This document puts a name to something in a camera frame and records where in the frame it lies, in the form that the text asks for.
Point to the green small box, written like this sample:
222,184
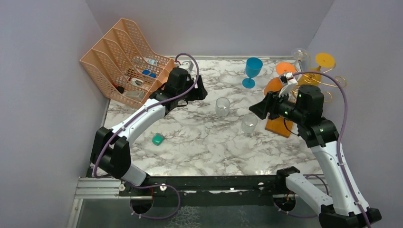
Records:
157,139

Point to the orange plastic wine glass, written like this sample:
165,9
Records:
275,83

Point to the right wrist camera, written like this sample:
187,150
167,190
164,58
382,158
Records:
288,81

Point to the yellow plastic wine glass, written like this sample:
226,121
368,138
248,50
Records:
323,60

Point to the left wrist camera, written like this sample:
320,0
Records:
186,65

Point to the clear tumbler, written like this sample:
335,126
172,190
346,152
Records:
222,107
248,124

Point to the clear wine glass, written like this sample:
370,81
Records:
299,54

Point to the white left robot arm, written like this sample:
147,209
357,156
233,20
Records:
111,147

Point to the peach plastic file organizer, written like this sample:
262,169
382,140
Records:
116,62

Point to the grey box in organizer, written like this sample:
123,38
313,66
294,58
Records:
135,95

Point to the blue plastic wine glass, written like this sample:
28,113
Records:
252,69

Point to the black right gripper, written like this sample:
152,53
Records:
269,104

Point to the blue item in organizer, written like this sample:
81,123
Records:
149,73

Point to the wooden rack base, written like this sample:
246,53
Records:
278,126

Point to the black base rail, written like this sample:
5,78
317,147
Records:
206,191

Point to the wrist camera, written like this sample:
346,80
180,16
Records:
186,65
288,81

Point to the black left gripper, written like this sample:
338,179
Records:
200,93

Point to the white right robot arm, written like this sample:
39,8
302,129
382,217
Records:
345,207

